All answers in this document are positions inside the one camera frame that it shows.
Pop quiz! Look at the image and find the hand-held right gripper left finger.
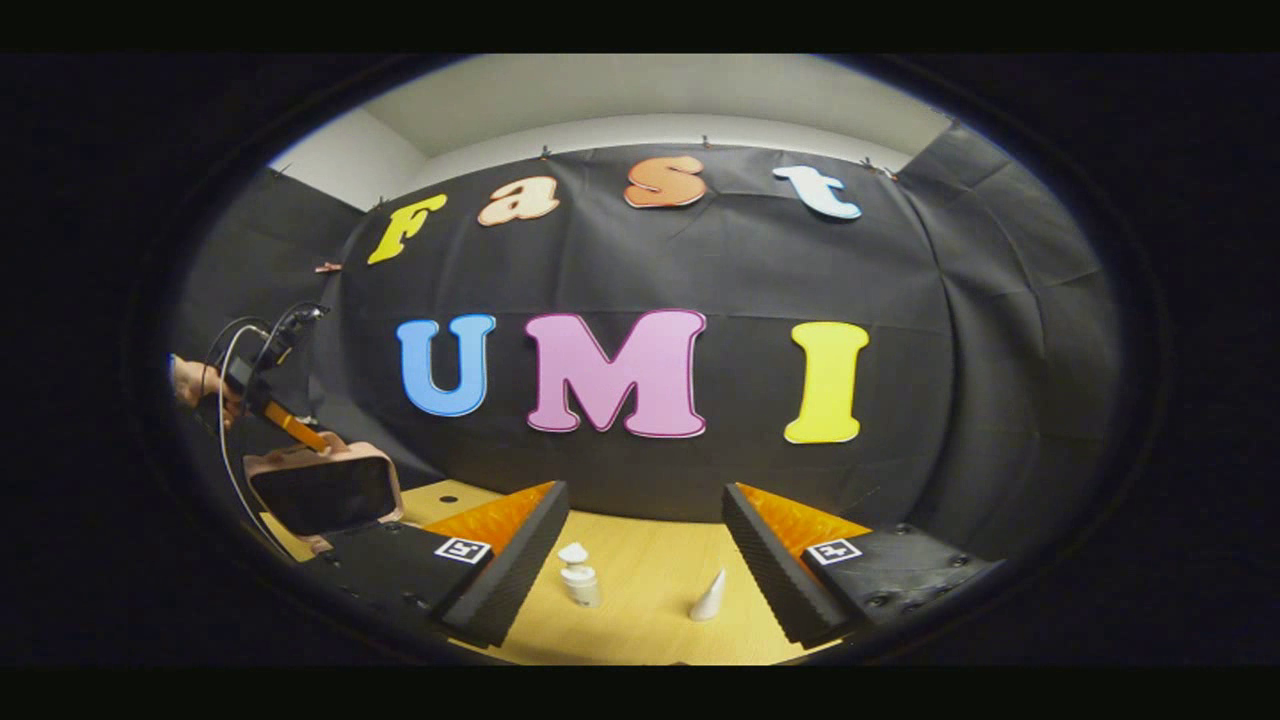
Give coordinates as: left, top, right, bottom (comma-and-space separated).
300, 480, 571, 648

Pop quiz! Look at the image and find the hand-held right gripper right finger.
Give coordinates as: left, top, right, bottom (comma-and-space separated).
721, 482, 1007, 648

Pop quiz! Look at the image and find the white pump bottle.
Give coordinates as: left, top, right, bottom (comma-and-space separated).
557, 542, 602, 608

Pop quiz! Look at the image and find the pink suitcase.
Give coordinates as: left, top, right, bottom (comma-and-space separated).
243, 433, 405, 554

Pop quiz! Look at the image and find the grey cable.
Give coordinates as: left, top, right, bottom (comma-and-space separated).
215, 322, 296, 561

